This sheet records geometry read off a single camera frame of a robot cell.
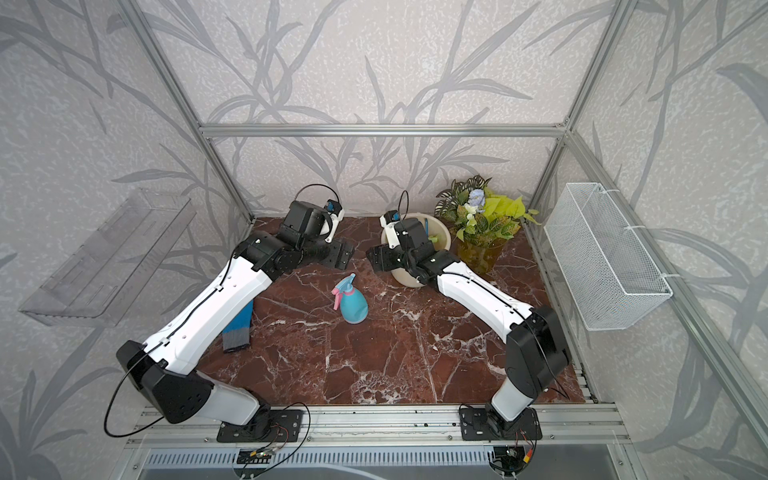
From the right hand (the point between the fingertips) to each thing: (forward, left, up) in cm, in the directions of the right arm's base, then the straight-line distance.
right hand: (377, 248), depth 82 cm
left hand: (-3, +9, +6) cm, 11 cm away
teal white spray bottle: (-10, +7, -12) cm, 18 cm away
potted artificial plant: (+12, -32, -2) cm, 35 cm away
